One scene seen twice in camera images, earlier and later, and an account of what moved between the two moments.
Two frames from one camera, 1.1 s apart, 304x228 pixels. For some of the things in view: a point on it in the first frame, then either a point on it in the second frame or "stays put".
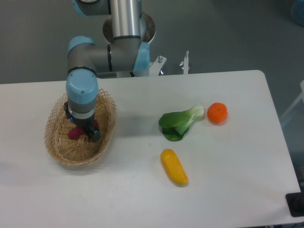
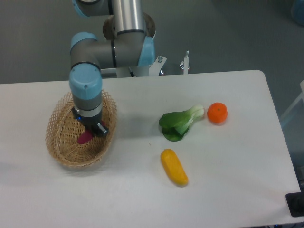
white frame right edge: [301, 95] stays put
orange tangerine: [217, 112] stays put
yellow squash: [174, 167] stays put
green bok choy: [175, 125] stays put
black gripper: [85, 123] → [99, 130]
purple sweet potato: [79, 132] → [86, 135]
